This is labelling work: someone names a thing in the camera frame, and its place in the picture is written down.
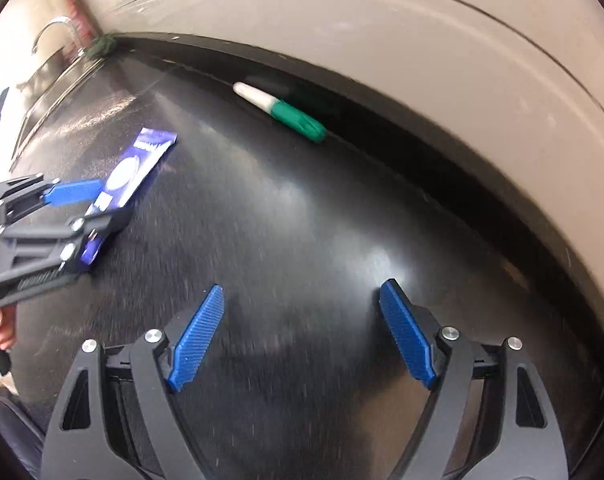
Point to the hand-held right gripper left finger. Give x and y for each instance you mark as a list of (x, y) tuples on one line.
[(196, 335)]

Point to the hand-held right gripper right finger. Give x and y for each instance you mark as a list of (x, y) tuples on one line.
[(407, 330)]

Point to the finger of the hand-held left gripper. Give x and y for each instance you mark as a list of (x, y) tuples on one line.
[(56, 240), (74, 192)]

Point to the blue foil packet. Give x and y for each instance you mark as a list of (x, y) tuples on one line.
[(136, 160)]

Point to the steel sink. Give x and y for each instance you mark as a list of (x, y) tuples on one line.
[(51, 90)]

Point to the green cloth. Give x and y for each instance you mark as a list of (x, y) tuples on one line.
[(101, 46)]

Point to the red container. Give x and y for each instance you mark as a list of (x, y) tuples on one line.
[(76, 25)]

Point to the chrome faucet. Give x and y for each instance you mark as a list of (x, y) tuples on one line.
[(56, 25)]

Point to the green and white marker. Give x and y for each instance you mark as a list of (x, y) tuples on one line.
[(292, 115)]

